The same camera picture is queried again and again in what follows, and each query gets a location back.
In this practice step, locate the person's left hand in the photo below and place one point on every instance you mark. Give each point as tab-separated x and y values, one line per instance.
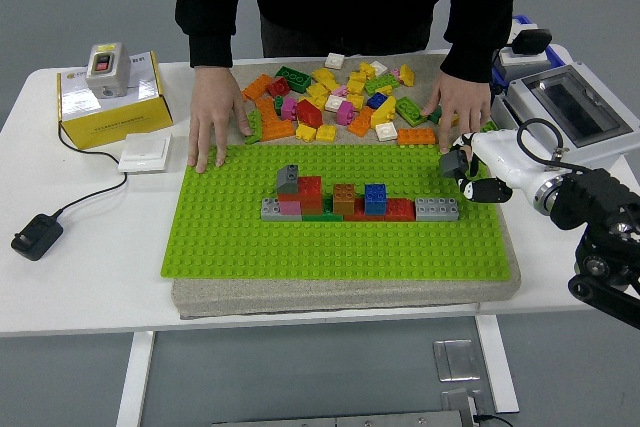
460	102

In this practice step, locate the person's right hand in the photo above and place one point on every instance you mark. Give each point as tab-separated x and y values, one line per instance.
215	107

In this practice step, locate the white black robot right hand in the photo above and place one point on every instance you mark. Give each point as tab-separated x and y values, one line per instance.
505	159

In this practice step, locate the grey sloped brick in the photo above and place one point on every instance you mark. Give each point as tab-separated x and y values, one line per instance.
287	180
451	163

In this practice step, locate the green studded baseplate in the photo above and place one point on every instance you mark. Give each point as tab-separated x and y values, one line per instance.
240	247

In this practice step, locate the person's left forearm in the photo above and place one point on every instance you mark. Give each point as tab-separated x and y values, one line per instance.
475	47

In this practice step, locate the person's right forearm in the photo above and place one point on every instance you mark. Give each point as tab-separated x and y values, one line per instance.
210	42

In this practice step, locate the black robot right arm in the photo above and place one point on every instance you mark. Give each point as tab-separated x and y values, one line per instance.
590	197

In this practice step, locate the orange long brick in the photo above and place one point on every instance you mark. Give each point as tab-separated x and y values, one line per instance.
361	121
415	135
259	87

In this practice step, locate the small dark green brick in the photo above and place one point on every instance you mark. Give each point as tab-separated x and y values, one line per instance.
278	106

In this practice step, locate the large orange brick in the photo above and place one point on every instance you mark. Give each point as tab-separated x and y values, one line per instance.
275	128

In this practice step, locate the red square brick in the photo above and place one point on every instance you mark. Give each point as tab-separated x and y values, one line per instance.
279	87
311	187

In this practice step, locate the small pink brick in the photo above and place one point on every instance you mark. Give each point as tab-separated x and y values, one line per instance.
396	73
340	91

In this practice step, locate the yellow sloped brick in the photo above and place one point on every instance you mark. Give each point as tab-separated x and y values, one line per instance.
384	112

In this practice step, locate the white square brick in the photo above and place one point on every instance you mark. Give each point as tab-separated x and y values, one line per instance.
333	103
379	67
334	60
385	131

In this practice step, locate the lime long brick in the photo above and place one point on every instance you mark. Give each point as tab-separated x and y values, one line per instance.
381	83

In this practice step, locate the blue square brick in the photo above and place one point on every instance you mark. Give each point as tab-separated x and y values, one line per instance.
375	197
377	100

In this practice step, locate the dark green long brick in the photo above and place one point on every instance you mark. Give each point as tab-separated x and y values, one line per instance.
293	79

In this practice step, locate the grey eight-stud brick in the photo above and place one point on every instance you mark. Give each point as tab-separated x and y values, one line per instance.
437	209

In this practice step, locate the red sloped brick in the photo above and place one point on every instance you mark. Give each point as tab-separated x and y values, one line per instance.
309	113

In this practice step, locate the red long brick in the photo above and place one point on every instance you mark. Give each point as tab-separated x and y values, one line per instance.
400	210

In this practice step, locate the grey long brick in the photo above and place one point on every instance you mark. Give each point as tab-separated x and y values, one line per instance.
270	210

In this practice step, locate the orange-red brick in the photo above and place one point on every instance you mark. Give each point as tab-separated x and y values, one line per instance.
311	205

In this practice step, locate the brown square brick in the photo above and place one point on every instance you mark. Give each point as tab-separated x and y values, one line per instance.
344	199

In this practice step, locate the dark green flat brick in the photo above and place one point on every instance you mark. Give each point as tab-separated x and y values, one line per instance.
322	217

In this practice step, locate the white socket block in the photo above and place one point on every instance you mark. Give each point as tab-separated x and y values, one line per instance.
520	59

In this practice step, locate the black power adapter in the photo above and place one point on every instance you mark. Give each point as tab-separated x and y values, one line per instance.
532	41

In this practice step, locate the yellow white cardboard box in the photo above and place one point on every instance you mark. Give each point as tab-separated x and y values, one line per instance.
120	123

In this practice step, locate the blue plastic bin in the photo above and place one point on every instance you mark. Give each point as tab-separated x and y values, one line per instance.
554	56

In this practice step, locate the white table leg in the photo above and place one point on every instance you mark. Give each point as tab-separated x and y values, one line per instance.
497	362
135	377

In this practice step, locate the metal floor plate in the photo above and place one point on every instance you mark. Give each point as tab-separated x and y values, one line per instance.
455	359
457	404

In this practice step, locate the grey-brown foam mat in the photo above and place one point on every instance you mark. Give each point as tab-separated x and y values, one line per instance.
325	299

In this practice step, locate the black power plug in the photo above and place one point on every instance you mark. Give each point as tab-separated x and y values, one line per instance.
36	239

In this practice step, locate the grey enclosure with clear lid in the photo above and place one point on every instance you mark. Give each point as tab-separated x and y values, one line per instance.
525	97

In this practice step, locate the white wall switch plate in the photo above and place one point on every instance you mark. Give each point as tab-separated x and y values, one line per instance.
144	152

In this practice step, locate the grey switch box red button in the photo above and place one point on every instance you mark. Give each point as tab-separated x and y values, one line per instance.
106	81

